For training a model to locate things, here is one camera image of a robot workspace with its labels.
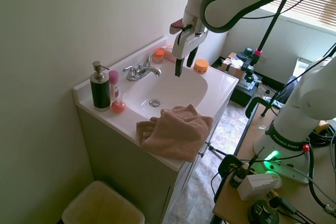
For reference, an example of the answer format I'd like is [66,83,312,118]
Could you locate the small jar with orange lid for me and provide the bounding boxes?
[153,49,165,65]

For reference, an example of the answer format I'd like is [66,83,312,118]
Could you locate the white cardboard box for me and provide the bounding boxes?
[237,174,275,201]

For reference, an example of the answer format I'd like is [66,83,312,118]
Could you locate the dark red wrist camera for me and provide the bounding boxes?
[170,18,184,35]

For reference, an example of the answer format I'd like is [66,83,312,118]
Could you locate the black metal soap dispenser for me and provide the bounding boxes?
[90,60,111,112]

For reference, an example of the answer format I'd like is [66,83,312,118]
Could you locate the grey cable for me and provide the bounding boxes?
[306,142,336,212]

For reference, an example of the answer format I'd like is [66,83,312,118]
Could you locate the chrome faucet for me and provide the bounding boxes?
[122,51,162,82]

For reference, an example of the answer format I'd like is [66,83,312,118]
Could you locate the black round stand base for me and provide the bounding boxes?
[247,197,280,224]

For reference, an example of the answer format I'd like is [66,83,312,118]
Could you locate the pink tube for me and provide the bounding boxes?
[161,45,176,62]

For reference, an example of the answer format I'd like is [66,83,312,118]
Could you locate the black table clamp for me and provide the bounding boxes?
[245,96,271,119]
[214,154,240,201]

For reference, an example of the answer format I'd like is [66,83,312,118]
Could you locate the window blinds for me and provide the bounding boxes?
[280,0,336,29]

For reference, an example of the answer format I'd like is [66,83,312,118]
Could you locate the pink deodorant stick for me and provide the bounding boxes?
[109,70,120,103]

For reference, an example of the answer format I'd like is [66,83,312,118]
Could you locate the black camera stand pole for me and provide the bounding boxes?
[246,0,289,83]

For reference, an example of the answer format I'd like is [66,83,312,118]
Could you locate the grey vanity cabinet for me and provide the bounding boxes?
[76,103,227,224]

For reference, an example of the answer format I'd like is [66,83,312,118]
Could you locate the white tape roll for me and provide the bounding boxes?
[262,170,283,189]

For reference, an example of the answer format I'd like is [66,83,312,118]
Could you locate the beige trash bin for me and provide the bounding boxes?
[61,180,145,224]

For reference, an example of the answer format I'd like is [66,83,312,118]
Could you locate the tan textured towel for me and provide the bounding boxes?
[136,104,214,163]

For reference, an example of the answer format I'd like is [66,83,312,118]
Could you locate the black equipment case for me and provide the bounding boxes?
[230,73,263,108]

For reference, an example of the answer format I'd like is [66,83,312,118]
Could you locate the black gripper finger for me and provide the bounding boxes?
[174,56,186,78]
[186,47,199,68]

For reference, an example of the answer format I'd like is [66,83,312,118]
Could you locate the dark glass dropper bottle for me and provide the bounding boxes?
[229,163,251,188]

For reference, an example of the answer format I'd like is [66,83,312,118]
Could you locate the orange round jar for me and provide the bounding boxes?
[193,59,210,74]

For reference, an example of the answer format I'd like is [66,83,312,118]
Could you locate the metal cabinet handle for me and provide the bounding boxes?
[198,141,212,158]

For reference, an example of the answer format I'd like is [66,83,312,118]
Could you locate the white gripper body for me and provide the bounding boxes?
[172,23,208,59]

